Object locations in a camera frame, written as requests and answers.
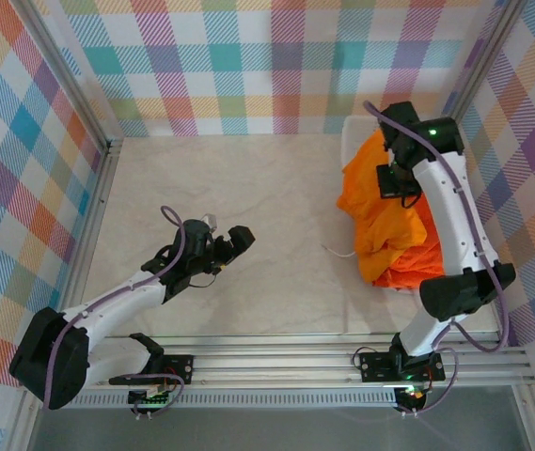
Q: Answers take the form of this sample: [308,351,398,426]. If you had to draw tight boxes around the yellow-orange shorts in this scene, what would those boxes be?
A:
[321,129,427,283]

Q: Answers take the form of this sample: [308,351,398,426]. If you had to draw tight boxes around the red-orange shorts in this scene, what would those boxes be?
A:
[372,206,447,295]

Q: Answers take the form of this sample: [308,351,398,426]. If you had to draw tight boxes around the left controller board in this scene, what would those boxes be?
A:
[127,388,174,409]

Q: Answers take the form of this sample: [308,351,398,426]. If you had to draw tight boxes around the controller board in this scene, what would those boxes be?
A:
[127,388,174,409]
[396,385,427,411]

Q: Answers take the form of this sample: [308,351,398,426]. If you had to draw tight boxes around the right controller board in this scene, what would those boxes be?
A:
[396,385,427,411]

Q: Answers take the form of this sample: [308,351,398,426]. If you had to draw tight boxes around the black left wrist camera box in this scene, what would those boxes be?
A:
[180,220,215,257]

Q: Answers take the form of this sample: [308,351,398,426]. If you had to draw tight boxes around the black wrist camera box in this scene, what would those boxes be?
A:
[379,101,422,142]
[180,220,215,257]

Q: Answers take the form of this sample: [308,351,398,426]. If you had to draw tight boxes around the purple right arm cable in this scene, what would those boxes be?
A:
[363,99,512,419]

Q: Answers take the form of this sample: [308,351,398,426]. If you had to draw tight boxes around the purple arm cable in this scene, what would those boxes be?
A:
[363,99,512,419]
[43,205,188,419]

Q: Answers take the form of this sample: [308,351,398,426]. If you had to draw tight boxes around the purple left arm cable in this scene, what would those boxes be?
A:
[43,205,188,419]

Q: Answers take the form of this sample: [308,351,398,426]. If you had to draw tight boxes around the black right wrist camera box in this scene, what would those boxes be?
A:
[379,101,422,142]

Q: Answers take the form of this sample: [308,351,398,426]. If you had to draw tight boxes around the aluminium frame post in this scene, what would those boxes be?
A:
[20,0,125,151]
[441,0,529,127]

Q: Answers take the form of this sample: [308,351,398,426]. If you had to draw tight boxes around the aluminium mounting rail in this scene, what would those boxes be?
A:
[16,332,535,392]

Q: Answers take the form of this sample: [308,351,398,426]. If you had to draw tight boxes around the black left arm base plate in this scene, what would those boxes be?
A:
[108,354,196,387]

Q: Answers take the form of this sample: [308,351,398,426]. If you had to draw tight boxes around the slotted grey cable duct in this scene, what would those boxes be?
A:
[39,392,399,409]

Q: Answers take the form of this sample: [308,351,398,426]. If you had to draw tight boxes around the aluminium table side rail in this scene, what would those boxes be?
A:
[53,138,125,340]

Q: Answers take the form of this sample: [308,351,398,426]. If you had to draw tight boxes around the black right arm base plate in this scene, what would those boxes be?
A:
[357,351,447,384]

